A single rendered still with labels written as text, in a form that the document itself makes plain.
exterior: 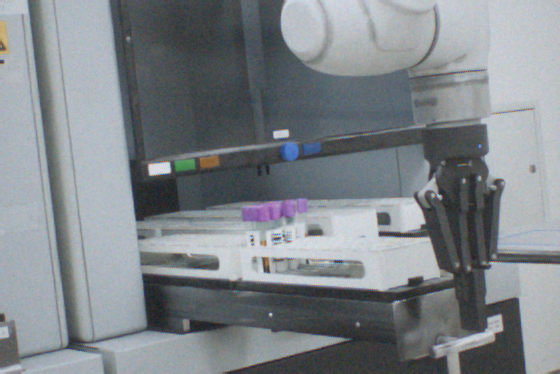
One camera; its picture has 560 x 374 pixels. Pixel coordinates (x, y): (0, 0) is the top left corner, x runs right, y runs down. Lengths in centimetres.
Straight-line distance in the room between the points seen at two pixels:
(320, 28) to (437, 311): 43
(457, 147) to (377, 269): 19
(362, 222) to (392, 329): 63
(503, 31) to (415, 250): 259
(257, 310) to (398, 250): 26
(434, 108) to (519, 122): 269
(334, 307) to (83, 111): 53
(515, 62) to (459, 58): 271
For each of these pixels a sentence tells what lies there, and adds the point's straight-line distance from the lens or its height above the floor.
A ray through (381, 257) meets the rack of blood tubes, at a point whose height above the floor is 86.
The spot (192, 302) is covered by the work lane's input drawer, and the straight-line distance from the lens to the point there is 178.
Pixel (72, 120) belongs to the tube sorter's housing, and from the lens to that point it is 181.
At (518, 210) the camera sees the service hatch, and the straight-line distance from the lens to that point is 404.
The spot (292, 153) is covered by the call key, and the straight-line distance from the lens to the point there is 198.
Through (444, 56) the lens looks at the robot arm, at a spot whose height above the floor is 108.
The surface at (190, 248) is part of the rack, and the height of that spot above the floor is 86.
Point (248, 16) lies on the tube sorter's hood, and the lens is 198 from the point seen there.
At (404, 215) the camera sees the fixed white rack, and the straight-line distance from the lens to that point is 211.
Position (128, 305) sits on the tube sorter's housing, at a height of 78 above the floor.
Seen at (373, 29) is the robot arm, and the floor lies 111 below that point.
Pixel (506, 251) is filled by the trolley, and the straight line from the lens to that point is 172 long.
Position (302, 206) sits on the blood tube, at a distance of 170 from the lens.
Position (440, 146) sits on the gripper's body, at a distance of 138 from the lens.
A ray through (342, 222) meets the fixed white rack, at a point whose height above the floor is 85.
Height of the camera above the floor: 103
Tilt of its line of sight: 3 degrees down
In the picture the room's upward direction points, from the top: 6 degrees counter-clockwise
